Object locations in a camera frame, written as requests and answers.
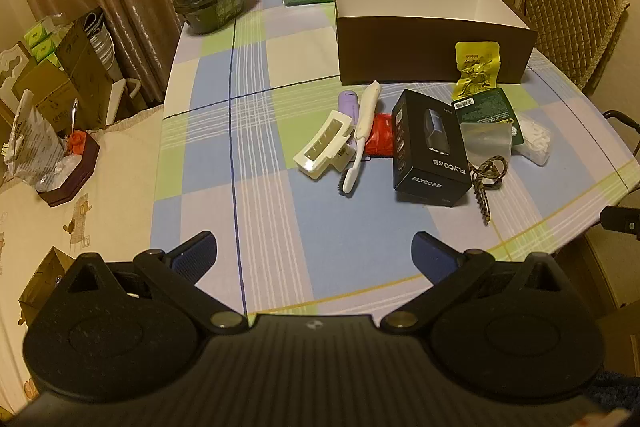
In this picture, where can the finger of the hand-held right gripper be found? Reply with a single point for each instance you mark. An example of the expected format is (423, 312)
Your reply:
(622, 219)

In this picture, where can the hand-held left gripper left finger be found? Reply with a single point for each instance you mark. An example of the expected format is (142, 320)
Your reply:
(197, 253)

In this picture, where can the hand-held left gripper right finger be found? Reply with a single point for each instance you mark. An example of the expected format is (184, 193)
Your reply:
(429, 253)

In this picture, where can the black shaver box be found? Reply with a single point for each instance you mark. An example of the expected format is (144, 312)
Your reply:
(425, 157)

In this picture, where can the red snack packet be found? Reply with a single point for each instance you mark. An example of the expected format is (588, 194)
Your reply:
(382, 134)

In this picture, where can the white folding comb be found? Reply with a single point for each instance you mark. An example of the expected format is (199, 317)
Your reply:
(365, 117)

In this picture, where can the cream hair claw clip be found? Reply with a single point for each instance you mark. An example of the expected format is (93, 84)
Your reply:
(320, 147)

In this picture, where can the dark green packet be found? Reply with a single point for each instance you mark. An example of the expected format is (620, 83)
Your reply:
(487, 109)

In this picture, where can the purple tube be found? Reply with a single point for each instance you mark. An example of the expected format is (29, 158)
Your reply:
(348, 107)

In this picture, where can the yellow snack packet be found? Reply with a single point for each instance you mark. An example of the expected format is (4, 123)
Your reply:
(477, 72)

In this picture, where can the brown cardboard box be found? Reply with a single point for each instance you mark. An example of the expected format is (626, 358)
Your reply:
(430, 52)

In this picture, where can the black chair armrest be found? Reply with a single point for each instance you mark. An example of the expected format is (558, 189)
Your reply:
(622, 127)

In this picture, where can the bag of white cotton swabs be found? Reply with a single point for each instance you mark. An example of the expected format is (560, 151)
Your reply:
(535, 139)

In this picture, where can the clear plastic pouch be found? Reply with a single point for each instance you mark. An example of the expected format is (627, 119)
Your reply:
(485, 139)

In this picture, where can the dark red octagonal box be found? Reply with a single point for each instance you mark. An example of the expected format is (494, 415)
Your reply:
(70, 177)

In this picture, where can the small cardboard box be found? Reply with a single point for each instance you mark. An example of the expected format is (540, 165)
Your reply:
(42, 287)

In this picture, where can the small orange object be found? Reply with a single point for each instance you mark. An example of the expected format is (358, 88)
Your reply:
(77, 142)

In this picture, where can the white stool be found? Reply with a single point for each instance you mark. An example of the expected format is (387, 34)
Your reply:
(117, 99)

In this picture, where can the clear plastic bag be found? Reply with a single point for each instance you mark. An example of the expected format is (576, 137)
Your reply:
(32, 142)

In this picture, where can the chair with quilted cover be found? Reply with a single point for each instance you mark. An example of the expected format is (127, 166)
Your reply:
(575, 22)

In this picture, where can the large cardboard box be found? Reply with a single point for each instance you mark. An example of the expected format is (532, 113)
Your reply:
(75, 77)

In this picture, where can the stack of white bowls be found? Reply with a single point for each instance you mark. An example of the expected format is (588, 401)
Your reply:
(102, 44)

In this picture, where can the green tissue packs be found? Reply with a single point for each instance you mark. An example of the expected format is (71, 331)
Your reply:
(42, 39)

